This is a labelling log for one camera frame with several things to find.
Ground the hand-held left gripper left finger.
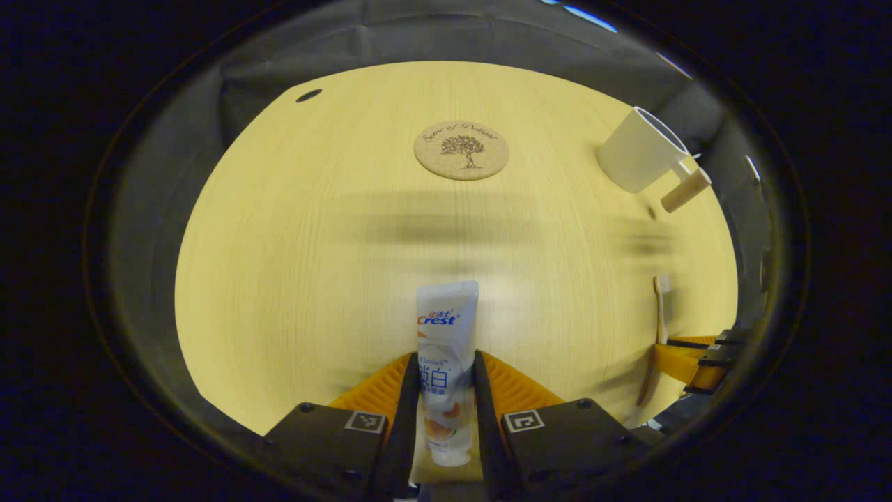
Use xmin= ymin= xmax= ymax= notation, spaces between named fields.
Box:
xmin=261 ymin=352 xmax=421 ymax=502

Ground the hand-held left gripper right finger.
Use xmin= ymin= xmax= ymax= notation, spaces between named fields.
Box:
xmin=474 ymin=350 xmax=663 ymax=502

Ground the wooden toothbrush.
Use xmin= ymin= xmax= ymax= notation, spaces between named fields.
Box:
xmin=635 ymin=274 xmax=672 ymax=407

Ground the white toothpaste tube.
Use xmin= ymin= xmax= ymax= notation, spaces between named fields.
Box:
xmin=416 ymin=280 xmax=480 ymax=468

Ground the white cup with wooden handle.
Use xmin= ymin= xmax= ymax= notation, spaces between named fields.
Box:
xmin=597 ymin=106 xmax=713 ymax=213

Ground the round cork coaster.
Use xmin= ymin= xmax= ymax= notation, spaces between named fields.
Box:
xmin=414 ymin=121 xmax=510 ymax=181

